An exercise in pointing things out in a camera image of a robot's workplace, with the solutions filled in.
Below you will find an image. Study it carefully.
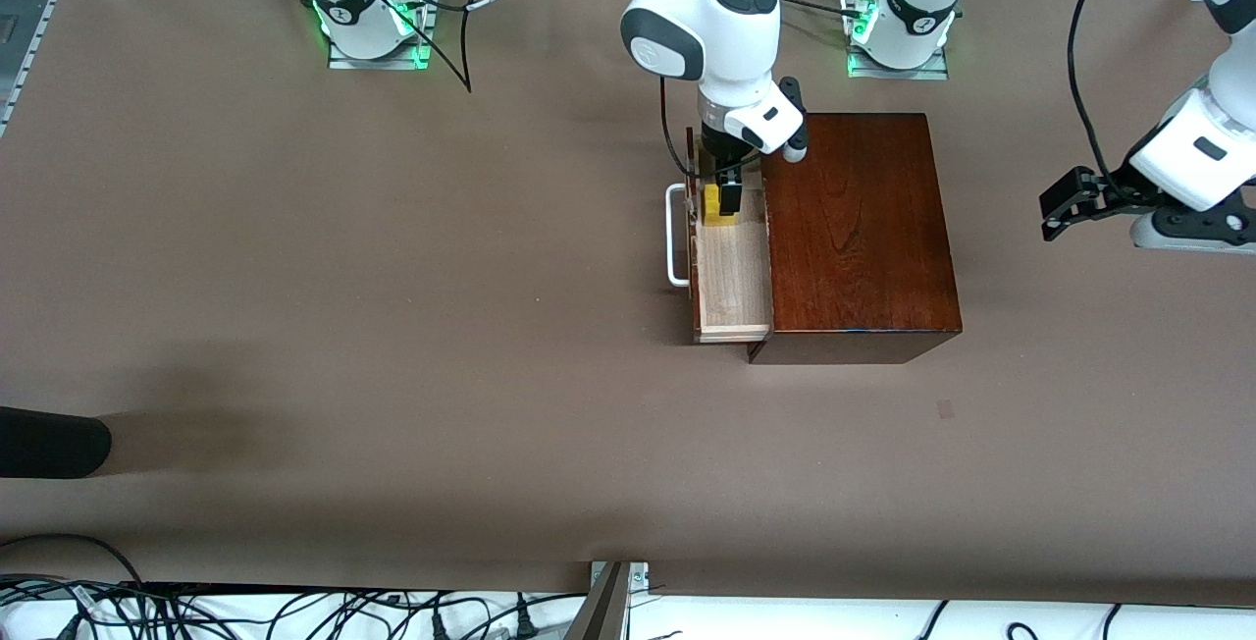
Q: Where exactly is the dark wooden drawer cabinet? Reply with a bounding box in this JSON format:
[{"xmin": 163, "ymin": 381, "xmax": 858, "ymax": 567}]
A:
[{"xmin": 748, "ymin": 112, "xmax": 964, "ymax": 365}]

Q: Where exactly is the yellow block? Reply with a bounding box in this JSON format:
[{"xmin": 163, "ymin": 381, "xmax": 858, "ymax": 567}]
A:
[{"xmin": 701, "ymin": 184, "xmax": 740, "ymax": 228}]

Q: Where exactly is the aluminium frame post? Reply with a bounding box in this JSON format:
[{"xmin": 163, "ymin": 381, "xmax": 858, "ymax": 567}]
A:
[{"xmin": 564, "ymin": 561, "xmax": 651, "ymax": 640}]

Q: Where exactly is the aluminium table edge rail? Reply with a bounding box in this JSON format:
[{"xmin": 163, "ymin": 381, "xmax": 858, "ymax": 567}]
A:
[{"xmin": 0, "ymin": 0, "xmax": 99, "ymax": 136}]

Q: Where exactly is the black floor cable tangle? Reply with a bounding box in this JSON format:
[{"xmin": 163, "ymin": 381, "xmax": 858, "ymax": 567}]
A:
[{"xmin": 0, "ymin": 534, "xmax": 590, "ymax": 640}]

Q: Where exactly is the brown paper table cover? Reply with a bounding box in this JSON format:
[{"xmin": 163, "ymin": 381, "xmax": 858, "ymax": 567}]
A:
[{"xmin": 0, "ymin": 0, "xmax": 1256, "ymax": 608}]

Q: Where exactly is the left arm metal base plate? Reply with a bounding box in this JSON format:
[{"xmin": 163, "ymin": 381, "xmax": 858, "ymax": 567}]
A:
[{"xmin": 846, "ymin": 0, "xmax": 951, "ymax": 81}]

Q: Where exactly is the wooden drawer with white handle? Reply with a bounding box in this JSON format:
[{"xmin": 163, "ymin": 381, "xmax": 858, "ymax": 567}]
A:
[{"xmin": 664, "ymin": 127, "xmax": 776, "ymax": 345}]

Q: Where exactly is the black cylindrical object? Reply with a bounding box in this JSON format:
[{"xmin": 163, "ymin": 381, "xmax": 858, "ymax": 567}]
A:
[{"xmin": 0, "ymin": 407, "xmax": 112, "ymax": 479}]

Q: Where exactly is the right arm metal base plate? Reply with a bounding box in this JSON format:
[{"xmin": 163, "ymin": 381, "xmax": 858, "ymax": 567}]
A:
[{"xmin": 327, "ymin": 0, "xmax": 434, "ymax": 72}]

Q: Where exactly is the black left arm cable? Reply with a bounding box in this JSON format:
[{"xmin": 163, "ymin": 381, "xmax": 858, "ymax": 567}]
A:
[{"xmin": 1067, "ymin": 0, "xmax": 1141, "ymax": 201}]

